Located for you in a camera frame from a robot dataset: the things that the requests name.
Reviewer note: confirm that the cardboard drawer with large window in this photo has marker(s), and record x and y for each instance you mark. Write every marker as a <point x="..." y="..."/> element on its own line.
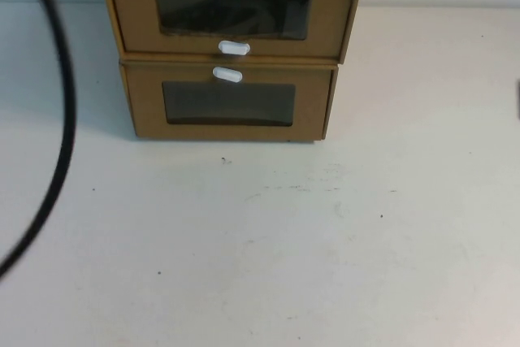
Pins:
<point x="130" y="9"/>

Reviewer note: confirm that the cardboard drawer with small window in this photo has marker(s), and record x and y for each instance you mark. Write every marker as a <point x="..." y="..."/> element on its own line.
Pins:
<point x="146" y="111"/>

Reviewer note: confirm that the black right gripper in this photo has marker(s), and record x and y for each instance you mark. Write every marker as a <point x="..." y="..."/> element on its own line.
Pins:
<point x="518" y="97"/>

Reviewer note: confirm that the cardboard shell of small-window drawer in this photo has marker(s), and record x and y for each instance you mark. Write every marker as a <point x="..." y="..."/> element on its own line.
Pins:
<point x="334" y="103"/>

